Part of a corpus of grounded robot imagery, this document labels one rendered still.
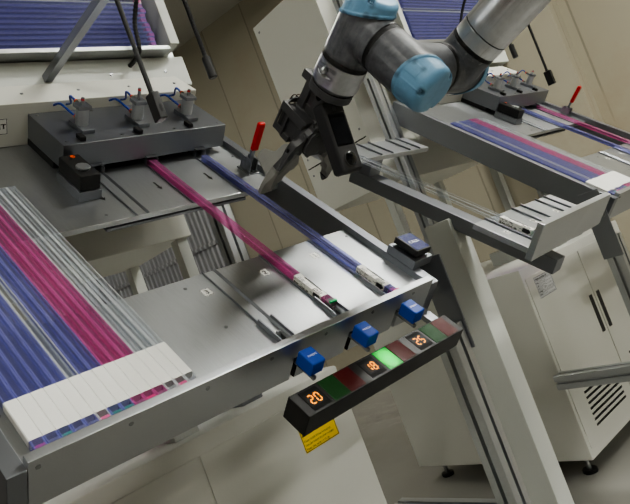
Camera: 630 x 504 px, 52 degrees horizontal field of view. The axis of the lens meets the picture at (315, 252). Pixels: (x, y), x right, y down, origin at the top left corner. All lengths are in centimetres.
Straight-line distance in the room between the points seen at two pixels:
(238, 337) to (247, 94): 418
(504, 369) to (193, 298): 67
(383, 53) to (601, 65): 312
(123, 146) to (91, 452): 64
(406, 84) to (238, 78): 417
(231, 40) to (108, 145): 394
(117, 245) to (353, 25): 78
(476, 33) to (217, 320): 54
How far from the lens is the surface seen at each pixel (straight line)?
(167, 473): 111
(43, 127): 123
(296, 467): 124
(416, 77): 90
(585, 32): 403
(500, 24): 99
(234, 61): 507
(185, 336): 86
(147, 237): 153
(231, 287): 96
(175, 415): 78
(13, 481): 70
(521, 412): 137
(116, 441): 75
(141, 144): 124
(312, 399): 83
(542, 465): 140
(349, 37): 96
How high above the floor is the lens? 79
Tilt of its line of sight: 2 degrees up
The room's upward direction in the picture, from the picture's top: 21 degrees counter-clockwise
